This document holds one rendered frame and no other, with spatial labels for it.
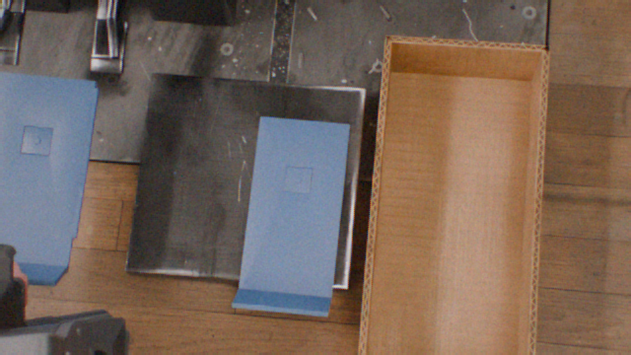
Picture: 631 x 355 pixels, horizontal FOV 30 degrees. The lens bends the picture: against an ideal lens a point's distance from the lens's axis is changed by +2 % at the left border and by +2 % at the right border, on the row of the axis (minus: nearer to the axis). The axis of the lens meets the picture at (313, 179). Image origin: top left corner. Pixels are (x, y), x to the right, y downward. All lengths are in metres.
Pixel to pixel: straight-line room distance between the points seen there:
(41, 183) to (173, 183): 0.11
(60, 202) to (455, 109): 0.31
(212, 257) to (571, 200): 0.28
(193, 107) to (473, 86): 0.22
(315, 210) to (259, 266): 0.06
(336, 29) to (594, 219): 0.25
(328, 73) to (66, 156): 0.22
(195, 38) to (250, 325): 0.24
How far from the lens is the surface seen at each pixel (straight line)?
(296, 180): 0.90
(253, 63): 0.96
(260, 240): 0.89
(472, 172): 0.92
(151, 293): 0.92
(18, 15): 0.91
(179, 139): 0.92
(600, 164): 0.94
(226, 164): 0.91
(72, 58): 0.98
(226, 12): 0.94
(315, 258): 0.89
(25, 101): 0.88
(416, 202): 0.91
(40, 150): 0.87
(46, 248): 0.85
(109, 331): 0.70
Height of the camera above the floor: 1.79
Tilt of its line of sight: 75 degrees down
